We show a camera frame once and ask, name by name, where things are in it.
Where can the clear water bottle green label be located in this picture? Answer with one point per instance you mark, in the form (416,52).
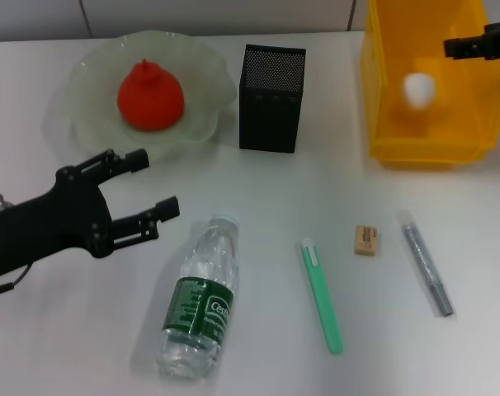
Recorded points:
(200,297)

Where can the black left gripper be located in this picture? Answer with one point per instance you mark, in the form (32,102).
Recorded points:
(48,227)

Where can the orange fruit with nub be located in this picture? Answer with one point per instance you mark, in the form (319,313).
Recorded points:
(151,99)

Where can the black mesh pen holder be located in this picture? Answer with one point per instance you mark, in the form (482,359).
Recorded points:
(270,115)

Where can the green pen white clip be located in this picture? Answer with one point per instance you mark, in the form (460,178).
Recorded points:
(322,297)

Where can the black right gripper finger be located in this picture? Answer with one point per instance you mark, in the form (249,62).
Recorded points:
(460,47)

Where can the yellow plastic storage bin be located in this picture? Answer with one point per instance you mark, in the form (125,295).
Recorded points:
(382,123)

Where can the beige eraser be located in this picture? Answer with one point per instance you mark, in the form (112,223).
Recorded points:
(367,240)

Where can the pale green glass fruit plate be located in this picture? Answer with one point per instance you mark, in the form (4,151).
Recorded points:
(200,82)

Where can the grey pen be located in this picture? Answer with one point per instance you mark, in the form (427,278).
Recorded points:
(425,264)

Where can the white paper ball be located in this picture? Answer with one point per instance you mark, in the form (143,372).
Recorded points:
(419,88)

